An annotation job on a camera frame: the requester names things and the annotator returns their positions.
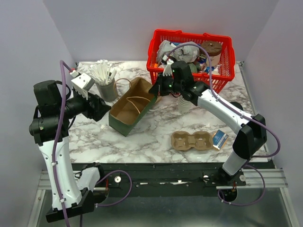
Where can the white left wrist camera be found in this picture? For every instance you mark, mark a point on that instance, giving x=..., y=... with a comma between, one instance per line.
x=82, y=83

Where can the stack of paper cups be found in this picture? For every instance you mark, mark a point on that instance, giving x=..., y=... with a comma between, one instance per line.
x=184, y=106

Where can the brown lidded round box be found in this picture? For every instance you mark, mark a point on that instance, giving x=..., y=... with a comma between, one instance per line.
x=214, y=50

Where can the red blue drink can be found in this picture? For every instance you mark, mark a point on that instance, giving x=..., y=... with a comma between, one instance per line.
x=201, y=67

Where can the green netted melon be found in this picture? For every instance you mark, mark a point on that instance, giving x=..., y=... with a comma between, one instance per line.
x=193, y=68

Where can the red plastic shopping basket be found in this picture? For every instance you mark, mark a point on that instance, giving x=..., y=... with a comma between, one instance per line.
x=227, y=59

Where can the blue orange card box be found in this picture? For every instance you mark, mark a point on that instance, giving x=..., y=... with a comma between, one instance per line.
x=219, y=139

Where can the cream pump lotion bottle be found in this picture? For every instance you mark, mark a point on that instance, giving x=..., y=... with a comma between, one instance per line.
x=214, y=70

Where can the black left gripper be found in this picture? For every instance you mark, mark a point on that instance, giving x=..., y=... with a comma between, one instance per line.
x=100, y=110

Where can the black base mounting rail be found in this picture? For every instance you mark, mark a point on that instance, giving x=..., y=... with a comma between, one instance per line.
x=165, y=179

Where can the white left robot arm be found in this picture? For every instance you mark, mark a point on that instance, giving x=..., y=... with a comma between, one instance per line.
x=50, y=129

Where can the grey plastic mailer bag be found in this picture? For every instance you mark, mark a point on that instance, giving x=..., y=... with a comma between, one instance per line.
x=186, y=53

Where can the single brown cup carrier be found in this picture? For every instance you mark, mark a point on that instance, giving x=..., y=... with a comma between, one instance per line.
x=184, y=141

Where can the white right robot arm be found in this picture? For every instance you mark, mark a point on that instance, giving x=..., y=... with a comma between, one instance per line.
x=250, y=132

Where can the black plastic cup lid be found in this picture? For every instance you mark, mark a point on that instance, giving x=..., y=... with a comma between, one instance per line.
x=238, y=105

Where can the brown green paper bag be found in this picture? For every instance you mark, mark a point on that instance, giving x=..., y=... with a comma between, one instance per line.
x=132, y=106

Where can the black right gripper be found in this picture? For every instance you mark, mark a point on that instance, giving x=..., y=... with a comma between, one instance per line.
x=157, y=88

